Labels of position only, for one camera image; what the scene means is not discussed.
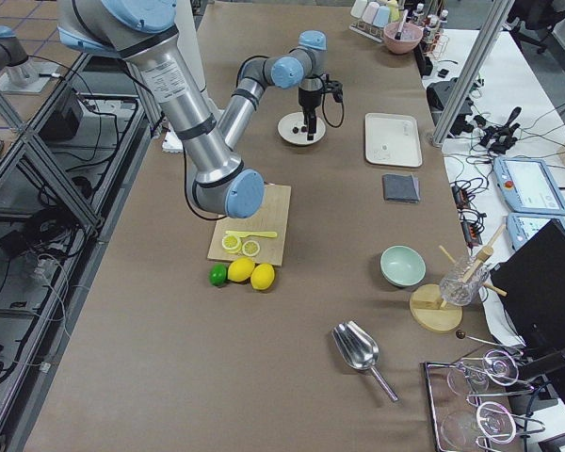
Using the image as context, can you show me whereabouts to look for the mint green bowl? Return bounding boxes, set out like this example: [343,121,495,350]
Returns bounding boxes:
[379,245,426,288]

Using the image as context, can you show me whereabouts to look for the aluminium frame post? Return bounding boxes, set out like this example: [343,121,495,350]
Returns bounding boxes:
[431,0,514,148]

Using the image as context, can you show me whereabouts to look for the white cup rack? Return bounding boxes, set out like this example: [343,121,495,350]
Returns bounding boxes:
[349,0,404,40]

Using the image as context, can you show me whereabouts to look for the green lime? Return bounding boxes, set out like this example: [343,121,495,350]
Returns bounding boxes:
[208,264,228,286]

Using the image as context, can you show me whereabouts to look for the yellow plastic knife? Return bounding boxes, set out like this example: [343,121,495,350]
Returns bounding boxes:
[225,230,278,238]

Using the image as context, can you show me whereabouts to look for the steel metal scoop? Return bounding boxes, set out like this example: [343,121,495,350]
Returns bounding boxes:
[331,320,399,402]

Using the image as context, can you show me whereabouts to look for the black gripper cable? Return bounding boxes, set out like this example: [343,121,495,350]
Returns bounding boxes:
[320,84,346,129]

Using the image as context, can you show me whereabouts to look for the wire glass rack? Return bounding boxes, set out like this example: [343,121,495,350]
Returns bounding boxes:
[422,348,545,451]

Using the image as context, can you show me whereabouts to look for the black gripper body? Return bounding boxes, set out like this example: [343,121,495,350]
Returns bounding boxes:
[299,74,343,123]

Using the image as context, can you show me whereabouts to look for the whole yellow lemon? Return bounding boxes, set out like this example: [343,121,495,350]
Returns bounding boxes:
[227,257,255,283]
[250,263,276,291]

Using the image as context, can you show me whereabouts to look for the black monitor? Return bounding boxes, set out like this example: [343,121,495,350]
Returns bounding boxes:
[492,219,565,351]

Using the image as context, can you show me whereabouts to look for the grey folded cloth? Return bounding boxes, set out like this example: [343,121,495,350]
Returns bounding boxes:
[382,173,420,203]

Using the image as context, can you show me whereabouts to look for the pink mixing bowl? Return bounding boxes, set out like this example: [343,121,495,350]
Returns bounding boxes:
[383,22,423,55]

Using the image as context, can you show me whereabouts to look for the lemon slice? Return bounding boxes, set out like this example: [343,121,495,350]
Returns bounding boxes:
[221,234,242,254]
[241,240,261,257]

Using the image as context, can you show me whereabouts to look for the cream rectangular tray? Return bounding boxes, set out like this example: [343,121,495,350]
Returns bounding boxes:
[364,113,423,168]

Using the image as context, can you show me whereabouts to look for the wooden cup drying stand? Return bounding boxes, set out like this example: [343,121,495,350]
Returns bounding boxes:
[410,224,508,333]

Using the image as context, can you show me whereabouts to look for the clear glass cup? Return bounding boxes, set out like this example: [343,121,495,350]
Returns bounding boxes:
[440,256,489,306]

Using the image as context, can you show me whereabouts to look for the round cream plate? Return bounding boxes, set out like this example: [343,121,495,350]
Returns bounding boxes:
[278,112,326,146]

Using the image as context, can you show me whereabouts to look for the blue teach pendant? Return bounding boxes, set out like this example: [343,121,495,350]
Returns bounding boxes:
[492,157,565,217]
[506,212,554,250]

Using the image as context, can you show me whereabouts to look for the bamboo cutting board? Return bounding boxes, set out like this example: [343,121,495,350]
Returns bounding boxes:
[207,185,291,266]

